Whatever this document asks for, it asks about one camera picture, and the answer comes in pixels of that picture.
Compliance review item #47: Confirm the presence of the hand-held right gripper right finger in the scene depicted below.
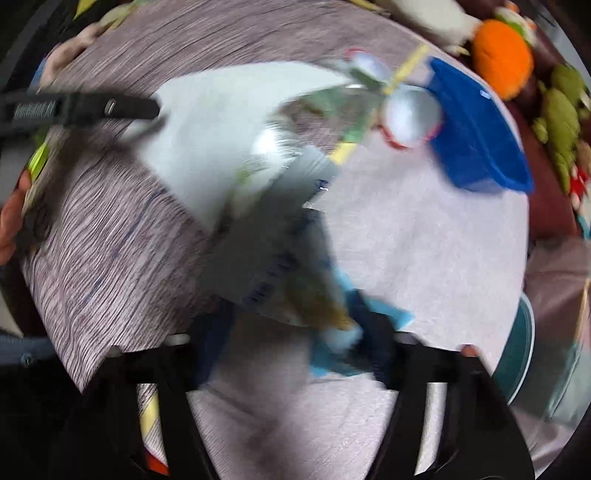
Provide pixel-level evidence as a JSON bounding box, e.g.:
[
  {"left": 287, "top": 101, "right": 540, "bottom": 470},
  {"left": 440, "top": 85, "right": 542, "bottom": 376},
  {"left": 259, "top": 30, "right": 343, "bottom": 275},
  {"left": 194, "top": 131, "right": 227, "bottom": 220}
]
[{"left": 348, "top": 291, "right": 536, "bottom": 480}]

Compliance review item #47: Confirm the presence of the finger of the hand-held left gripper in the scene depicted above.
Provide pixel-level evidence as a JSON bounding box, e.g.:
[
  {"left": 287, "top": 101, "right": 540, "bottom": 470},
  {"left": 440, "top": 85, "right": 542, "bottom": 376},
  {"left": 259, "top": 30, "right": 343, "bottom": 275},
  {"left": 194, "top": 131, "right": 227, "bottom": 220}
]
[{"left": 58, "top": 91, "right": 161, "bottom": 128}]

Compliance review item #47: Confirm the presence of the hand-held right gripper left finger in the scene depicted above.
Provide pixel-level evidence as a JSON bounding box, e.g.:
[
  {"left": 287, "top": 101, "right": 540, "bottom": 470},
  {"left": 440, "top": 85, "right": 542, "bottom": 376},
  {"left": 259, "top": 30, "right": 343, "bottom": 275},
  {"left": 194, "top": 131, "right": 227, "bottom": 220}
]
[{"left": 48, "top": 302, "right": 236, "bottom": 480}]

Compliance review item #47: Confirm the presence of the light blue wrapper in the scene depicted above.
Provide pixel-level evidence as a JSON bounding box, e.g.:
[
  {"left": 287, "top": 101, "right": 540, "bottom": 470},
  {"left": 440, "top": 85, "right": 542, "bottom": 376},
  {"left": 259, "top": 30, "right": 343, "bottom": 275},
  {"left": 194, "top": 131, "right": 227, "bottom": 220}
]
[{"left": 309, "top": 268, "right": 414, "bottom": 379}]

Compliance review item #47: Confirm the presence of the white sachet packet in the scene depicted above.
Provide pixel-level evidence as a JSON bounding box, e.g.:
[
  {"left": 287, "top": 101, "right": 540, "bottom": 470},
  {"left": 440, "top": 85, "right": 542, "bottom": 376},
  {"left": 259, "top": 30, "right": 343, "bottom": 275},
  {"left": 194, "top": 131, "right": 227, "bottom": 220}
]
[{"left": 198, "top": 208, "right": 361, "bottom": 330}]

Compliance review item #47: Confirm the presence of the white paper tissue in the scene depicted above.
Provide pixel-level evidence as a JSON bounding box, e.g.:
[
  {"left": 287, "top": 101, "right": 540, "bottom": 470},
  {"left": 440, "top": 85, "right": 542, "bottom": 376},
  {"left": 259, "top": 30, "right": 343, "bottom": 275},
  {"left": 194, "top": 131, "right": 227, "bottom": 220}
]
[{"left": 148, "top": 62, "right": 352, "bottom": 232}]

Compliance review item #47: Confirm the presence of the teal trash bin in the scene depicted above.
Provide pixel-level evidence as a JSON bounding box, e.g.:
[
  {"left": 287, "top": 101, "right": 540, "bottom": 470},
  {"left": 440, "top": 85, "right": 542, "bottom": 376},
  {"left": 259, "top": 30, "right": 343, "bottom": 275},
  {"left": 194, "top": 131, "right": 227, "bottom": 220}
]
[{"left": 492, "top": 293, "right": 536, "bottom": 407}]

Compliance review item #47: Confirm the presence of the clear plastic bag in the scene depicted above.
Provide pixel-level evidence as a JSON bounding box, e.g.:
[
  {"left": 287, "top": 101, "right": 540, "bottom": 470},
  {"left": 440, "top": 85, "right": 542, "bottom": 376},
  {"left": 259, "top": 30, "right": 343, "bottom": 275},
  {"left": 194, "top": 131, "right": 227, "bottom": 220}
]
[{"left": 240, "top": 122, "right": 342, "bottom": 210}]

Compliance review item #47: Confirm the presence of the blue plastic tray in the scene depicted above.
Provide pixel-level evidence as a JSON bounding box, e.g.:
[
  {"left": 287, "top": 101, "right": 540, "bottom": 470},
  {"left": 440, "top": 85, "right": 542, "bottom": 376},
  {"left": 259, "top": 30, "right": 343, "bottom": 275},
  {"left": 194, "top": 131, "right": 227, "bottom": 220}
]
[{"left": 427, "top": 58, "right": 535, "bottom": 195}]

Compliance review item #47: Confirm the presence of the person's left hand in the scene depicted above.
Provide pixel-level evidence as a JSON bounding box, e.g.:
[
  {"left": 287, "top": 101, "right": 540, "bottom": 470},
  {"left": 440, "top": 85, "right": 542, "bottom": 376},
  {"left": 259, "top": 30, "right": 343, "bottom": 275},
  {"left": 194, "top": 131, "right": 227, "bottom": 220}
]
[{"left": 0, "top": 178, "right": 33, "bottom": 266}]

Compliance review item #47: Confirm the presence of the pale pink plush toy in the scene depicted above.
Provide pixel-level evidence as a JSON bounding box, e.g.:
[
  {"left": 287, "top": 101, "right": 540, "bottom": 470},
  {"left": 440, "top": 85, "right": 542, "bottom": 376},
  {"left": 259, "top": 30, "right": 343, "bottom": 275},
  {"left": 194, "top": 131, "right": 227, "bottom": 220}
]
[{"left": 39, "top": 23, "right": 109, "bottom": 77}]

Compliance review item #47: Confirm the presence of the person's blue-grey shirt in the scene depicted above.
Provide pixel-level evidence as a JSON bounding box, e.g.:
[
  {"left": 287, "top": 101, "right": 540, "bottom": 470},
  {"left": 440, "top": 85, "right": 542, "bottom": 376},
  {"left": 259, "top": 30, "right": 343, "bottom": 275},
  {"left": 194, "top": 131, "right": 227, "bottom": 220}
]
[{"left": 0, "top": 332, "right": 54, "bottom": 367}]

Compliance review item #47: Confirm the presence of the pink plaid blanket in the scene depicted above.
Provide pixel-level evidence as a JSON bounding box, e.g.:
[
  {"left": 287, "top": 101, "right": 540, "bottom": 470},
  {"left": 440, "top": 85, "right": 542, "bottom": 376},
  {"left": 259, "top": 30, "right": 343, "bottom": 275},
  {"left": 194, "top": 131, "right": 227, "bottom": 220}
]
[{"left": 524, "top": 235, "right": 591, "bottom": 462}]

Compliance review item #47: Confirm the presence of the dark red leather sofa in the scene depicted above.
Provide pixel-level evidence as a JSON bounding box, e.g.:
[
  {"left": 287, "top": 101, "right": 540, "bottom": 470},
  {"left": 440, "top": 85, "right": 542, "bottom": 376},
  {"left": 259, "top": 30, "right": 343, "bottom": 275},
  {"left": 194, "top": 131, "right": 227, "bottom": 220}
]
[{"left": 480, "top": 0, "right": 591, "bottom": 241}]

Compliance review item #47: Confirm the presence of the olive green crocodile plush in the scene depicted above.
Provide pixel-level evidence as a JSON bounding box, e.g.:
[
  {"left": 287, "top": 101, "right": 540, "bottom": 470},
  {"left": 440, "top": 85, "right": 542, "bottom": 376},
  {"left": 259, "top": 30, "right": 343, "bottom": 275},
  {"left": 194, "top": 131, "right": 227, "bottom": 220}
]
[{"left": 533, "top": 65, "right": 591, "bottom": 195}]

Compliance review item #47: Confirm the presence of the orange carrot bunny plush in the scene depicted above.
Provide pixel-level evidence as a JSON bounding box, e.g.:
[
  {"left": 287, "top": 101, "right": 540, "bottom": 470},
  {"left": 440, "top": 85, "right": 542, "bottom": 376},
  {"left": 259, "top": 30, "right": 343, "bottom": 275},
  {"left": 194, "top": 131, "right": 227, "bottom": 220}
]
[{"left": 471, "top": 0, "right": 539, "bottom": 101}]

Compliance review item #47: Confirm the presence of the white duck plush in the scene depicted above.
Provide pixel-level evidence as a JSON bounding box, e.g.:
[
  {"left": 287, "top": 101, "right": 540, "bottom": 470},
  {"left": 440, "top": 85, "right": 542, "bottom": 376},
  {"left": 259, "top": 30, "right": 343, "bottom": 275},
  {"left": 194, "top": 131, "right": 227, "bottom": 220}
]
[{"left": 383, "top": 0, "right": 483, "bottom": 56}]

